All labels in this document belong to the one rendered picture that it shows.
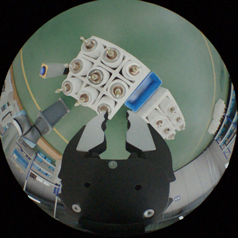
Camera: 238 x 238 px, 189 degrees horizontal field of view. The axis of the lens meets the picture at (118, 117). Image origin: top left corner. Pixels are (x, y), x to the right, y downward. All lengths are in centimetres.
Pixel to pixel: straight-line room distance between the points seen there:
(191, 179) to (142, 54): 681
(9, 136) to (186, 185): 689
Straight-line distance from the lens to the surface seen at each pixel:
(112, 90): 33
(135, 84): 41
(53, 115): 68
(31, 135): 61
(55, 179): 224
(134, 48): 64
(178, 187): 642
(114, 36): 68
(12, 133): 54
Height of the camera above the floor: 57
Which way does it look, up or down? 58 degrees down
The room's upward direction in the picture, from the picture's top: 179 degrees counter-clockwise
